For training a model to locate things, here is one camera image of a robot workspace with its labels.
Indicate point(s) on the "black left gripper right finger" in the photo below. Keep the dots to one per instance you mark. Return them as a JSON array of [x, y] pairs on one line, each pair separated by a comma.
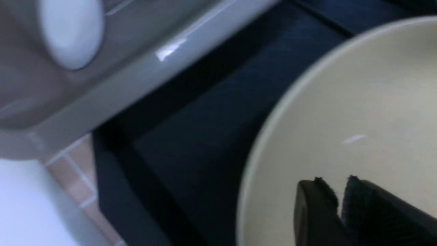
[[376, 217]]

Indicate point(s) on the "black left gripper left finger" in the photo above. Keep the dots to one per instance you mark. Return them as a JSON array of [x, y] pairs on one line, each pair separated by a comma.
[[316, 222]]

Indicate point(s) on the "large yellow noodle bowl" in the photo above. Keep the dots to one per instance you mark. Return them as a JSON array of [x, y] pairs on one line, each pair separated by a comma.
[[367, 109]]

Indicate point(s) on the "black plastic serving tray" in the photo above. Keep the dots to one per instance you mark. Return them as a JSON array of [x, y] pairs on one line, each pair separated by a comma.
[[169, 167]]

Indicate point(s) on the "large white plastic tub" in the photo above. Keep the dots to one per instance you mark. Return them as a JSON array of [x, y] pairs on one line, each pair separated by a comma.
[[36, 211]]

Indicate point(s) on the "olive green plastic bin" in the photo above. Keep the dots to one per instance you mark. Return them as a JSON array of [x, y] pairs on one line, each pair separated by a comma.
[[45, 107]]

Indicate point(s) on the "white spoon in bin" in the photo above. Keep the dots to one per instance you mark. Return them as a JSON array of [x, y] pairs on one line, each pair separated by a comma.
[[72, 30]]

